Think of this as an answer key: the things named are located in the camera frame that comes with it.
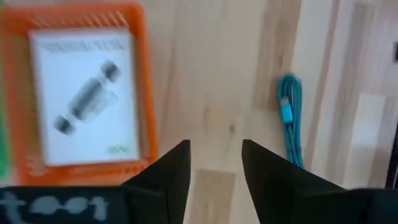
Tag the white card with pen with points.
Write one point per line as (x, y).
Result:
(84, 124)

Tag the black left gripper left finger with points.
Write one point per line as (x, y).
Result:
(155, 193)

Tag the orange plastic basket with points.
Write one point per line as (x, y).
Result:
(146, 93)

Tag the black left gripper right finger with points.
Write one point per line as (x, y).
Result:
(280, 193)

